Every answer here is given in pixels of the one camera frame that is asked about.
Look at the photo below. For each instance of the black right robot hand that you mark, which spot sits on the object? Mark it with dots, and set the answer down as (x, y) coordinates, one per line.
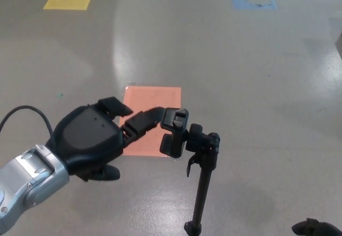
(318, 229)

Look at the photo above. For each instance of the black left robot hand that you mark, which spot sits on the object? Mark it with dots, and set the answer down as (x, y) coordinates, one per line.
(88, 137)

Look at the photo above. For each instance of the black phone stand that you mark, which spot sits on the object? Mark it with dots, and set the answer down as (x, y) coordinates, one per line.
(201, 188)

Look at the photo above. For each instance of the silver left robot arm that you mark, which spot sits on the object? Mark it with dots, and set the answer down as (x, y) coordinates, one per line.
(24, 182)

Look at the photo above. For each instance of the orange floor marker patch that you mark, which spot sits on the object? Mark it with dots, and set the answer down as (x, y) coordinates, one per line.
(152, 97)

